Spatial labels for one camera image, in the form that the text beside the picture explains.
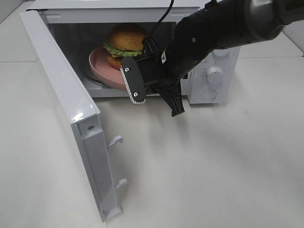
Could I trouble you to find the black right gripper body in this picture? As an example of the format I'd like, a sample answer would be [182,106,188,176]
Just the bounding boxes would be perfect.
[144,44,197,94]

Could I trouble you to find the lower white timer knob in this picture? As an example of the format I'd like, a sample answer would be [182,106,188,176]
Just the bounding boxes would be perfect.
[206,66,224,85]

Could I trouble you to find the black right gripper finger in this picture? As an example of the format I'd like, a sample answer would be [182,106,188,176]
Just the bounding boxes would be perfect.
[161,81,185,117]

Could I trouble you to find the round white door button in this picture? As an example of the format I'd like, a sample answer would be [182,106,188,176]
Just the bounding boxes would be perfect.
[202,89,217,101]

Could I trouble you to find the white microwave door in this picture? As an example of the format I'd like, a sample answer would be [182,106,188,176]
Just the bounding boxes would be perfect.
[20,10,121,222]

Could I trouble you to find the burger with lettuce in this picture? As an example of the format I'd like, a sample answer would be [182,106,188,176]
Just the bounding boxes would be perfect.
[103,23,148,69]

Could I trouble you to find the white microwave oven body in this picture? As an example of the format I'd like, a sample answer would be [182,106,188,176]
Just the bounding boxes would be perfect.
[20,0,239,104]

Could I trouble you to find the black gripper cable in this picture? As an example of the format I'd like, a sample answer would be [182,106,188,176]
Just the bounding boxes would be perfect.
[142,0,175,53]

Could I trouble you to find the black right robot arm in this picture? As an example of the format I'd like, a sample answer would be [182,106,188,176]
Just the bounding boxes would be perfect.
[147,0,304,94]

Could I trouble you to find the pink round plate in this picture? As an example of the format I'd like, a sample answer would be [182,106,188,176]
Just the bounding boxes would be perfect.
[88,47,126,91]

